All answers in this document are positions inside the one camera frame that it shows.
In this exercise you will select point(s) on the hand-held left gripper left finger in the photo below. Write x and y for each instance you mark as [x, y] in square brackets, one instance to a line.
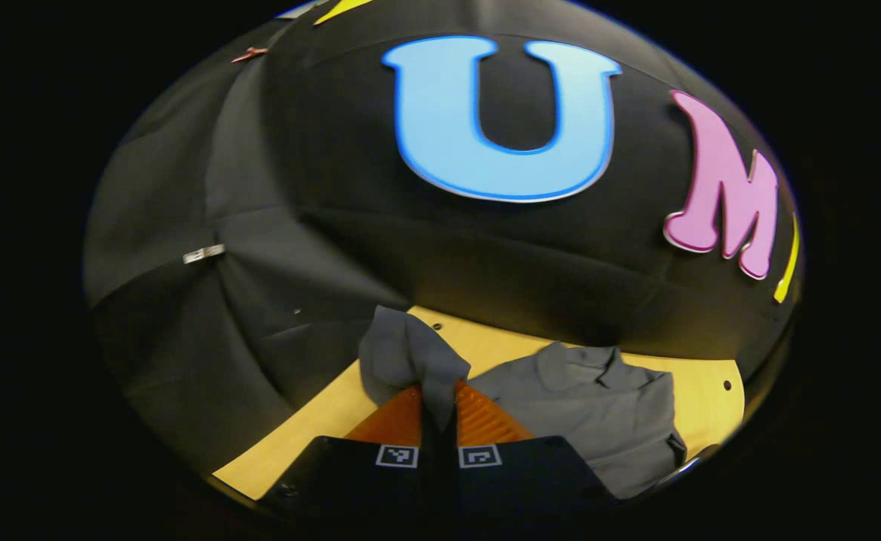
[380, 485]

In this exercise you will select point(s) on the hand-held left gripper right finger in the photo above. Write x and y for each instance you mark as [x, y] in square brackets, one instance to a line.
[516, 485]

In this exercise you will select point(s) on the grey polo shirt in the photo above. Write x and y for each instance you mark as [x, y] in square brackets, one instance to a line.
[583, 413]

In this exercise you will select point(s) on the small white clip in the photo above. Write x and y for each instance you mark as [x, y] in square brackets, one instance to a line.
[204, 254]

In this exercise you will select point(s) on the black backdrop cloth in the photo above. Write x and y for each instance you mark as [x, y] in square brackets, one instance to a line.
[350, 188]

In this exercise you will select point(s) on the small red clip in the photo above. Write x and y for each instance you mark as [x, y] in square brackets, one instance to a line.
[249, 54]

